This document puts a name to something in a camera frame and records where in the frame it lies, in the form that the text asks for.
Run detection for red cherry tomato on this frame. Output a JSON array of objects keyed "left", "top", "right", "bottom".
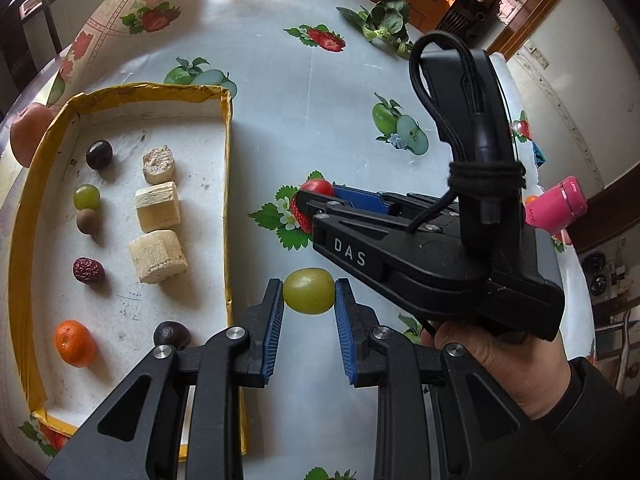
[{"left": 299, "top": 178, "right": 335, "bottom": 196}]

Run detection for green grape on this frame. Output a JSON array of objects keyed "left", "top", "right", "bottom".
[
  {"left": 283, "top": 268, "right": 335, "bottom": 315},
  {"left": 73, "top": 184, "right": 101, "bottom": 210}
]

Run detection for person right hand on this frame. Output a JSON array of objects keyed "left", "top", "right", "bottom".
[{"left": 421, "top": 323, "right": 572, "bottom": 420}]

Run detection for dark cherry near gripper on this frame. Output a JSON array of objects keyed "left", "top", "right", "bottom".
[{"left": 153, "top": 321, "right": 192, "bottom": 351}]

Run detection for pink cylindrical bottle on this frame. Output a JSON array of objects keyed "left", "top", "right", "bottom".
[{"left": 524, "top": 176, "right": 588, "bottom": 234}]

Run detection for fruit print tablecloth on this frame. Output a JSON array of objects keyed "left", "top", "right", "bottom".
[{"left": 0, "top": 0, "right": 597, "bottom": 480}]

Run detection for small tangerine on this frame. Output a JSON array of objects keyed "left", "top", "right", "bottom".
[{"left": 54, "top": 320, "right": 96, "bottom": 367}]

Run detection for pale cake block middle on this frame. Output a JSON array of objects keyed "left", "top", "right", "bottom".
[{"left": 134, "top": 181, "right": 181, "bottom": 233}]

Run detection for pale cake block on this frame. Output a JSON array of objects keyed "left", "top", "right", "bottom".
[
  {"left": 134, "top": 181, "right": 181, "bottom": 233},
  {"left": 128, "top": 230, "right": 189, "bottom": 284}
]

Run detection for beige cake chunk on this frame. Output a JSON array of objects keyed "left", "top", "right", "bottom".
[{"left": 142, "top": 145, "right": 176, "bottom": 185}]

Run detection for pale cake block near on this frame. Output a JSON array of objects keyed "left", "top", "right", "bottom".
[{"left": 128, "top": 230, "right": 189, "bottom": 284}]

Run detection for dried red jujube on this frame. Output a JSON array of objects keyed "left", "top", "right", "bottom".
[{"left": 73, "top": 257, "right": 105, "bottom": 285}]

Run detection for bok choy greens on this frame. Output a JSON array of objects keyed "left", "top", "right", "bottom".
[{"left": 336, "top": 0, "right": 413, "bottom": 58}]

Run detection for shallow tray with yellow tape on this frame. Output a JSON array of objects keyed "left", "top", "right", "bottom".
[{"left": 6, "top": 82, "right": 232, "bottom": 439}]

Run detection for dark cherry far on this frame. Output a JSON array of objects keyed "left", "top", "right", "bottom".
[{"left": 86, "top": 140, "right": 113, "bottom": 171}]

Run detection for brown longan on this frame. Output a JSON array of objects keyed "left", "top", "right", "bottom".
[{"left": 76, "top": 208, "right": 101, "bottom": 235}]

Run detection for green grape in tray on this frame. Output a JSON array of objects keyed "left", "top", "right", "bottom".
[{"left": 73, "top": 184, "right": 101, "bottom": 210}]

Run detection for red apple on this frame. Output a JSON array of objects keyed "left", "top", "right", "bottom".
[{"left": 10, "top": 103, "right": 54, "bottom": 168}]

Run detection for dark wooden chair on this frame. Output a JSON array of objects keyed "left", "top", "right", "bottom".
[{"left": 0, "top": 0, "right": 64, "bottom": 91}]

